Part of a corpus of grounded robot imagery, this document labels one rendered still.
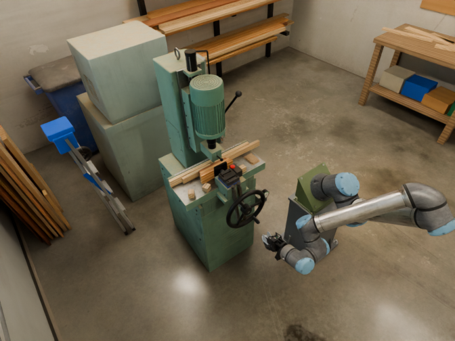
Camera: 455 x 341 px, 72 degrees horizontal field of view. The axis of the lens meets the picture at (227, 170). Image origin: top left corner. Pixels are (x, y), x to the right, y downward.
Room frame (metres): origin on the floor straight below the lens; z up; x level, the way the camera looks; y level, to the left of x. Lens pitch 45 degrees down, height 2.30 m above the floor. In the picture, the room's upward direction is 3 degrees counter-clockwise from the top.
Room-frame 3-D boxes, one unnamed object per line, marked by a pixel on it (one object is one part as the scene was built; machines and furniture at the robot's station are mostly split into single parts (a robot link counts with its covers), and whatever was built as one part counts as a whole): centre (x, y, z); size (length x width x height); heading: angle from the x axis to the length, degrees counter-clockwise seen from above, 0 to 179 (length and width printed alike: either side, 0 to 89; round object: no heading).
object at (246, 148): (1.49, 0.03, 0.92); 0.60 x 0.02 x 0.04; 123
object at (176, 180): (1.47, 0.10, 0.93); 0.60 x 0.02 x 0.05; 123
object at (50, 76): (2.87, 1.53, 0.48); 0.64 x 0.54 x 0.97; 129
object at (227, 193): (1.29, -0.01, 0.92); 0.15 x 0.13 x 0.09; 123
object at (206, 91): (1.46, 0.09, 1.35); 0.18 x 0.18 x 0.31
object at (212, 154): (1.47, 0.10, 1.03); 0.14 x 0.07 x 0.09; 33
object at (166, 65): (1.70, 0.25, 1.16); 0.22 x 0.22 x 0.72; 33
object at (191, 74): (1.57, 0.16, 1.54); 0.08 x 0.08 x 0.17; 33
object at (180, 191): (1.36, 0.03, 0.87); 0.61 x 0.30 x 0.06; 123
